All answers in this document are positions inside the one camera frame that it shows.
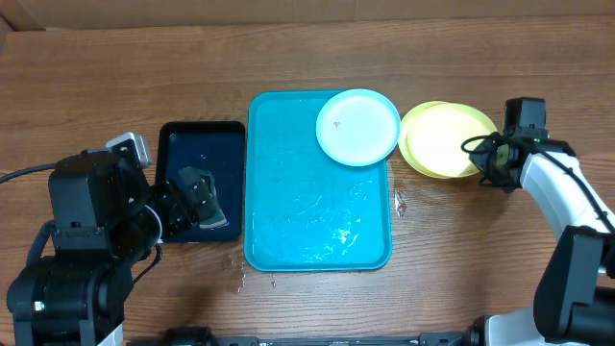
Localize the green plate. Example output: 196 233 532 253
398 101 496 179
398 101 453 179

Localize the light blue plate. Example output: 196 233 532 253
315 88 401 166

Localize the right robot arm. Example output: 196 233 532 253
464 97 614 345

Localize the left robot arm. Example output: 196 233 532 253
7 149 214 345

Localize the black plastic tray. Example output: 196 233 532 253
155 121 245 243

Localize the teal plastic tray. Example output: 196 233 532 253
244 90 393 272

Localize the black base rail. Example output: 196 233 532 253
125 326 481 346

